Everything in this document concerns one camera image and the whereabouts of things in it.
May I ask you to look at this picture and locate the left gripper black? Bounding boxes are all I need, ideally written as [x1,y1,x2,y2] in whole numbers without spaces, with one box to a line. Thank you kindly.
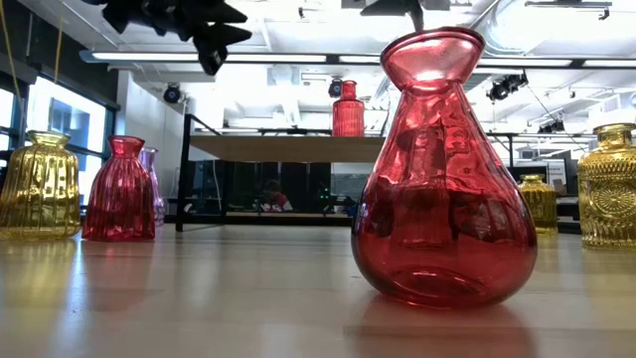
[101,0,254,77]

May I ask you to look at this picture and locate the red ribbed bottle vase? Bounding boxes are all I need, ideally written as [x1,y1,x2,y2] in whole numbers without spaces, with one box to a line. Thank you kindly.
[331,80,367,138]

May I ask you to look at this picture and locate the tall purple glass vase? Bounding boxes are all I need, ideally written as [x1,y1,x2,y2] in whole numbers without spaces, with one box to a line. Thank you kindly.
[137,146,167,228]

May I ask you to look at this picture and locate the tall clear glass vase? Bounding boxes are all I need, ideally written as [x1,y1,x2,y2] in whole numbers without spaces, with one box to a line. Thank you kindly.
[372,84,399,136]

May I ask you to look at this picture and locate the red ribbed bell-shaped vase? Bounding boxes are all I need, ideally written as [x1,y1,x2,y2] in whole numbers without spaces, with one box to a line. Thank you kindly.
[81,134,157,244]

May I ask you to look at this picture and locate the yellow ribbed glass vase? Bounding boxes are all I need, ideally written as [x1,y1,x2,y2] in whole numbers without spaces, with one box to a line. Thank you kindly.
[0,129,81,241]

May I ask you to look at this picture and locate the small amber bottle vase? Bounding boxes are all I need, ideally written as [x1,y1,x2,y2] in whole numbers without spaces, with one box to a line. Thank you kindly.
[517,173,559,236]

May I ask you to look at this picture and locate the yellow embossed glass vase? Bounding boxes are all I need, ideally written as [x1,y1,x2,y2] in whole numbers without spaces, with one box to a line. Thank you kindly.
[577,122,636,250]

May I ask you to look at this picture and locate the long ceiling light fixture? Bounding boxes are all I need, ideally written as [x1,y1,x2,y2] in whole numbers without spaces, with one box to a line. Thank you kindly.
[79,48,636,70]

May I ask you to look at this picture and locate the dark background partition panels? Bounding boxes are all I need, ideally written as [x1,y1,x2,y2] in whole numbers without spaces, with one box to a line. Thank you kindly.
[186,159,333,216]

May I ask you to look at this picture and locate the person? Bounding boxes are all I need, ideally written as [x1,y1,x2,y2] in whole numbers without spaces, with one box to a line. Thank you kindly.
[257,179,294,214]

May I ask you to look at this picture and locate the large glass window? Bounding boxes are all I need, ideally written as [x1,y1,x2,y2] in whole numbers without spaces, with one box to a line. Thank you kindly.
[0,74,119,216]

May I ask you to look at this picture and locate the pear-shaped red glass vase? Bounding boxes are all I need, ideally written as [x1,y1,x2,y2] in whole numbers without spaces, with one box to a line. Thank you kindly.
[350,26,539,309]

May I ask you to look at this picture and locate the wooden shelf with black frame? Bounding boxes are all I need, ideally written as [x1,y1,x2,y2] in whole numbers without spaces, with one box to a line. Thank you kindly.
[174,112,518,234]

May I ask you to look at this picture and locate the yellow hanging cord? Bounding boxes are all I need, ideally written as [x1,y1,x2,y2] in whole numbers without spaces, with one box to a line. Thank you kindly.
[0,0,26,128]
[51,14,66,86]

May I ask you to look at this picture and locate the black aluminium table frame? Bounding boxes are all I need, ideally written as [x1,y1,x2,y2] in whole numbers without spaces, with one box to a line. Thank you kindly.
[155,212,582,236]

